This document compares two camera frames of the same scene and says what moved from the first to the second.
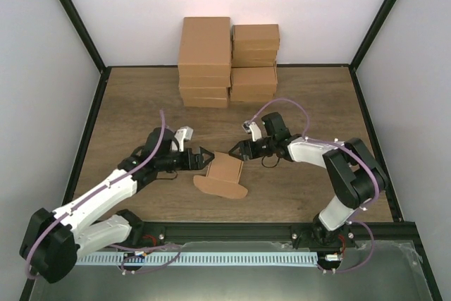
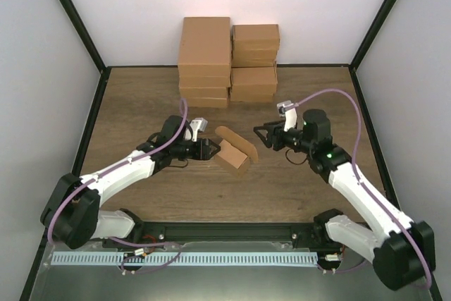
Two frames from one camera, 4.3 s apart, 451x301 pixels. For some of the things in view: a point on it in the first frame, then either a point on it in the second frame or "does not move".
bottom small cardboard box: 239,96 does not move
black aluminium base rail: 145,234 does not move
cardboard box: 223,177 to 236,151
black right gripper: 244,150 to 275,129
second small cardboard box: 254,80 does not move
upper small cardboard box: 253,58 does not move
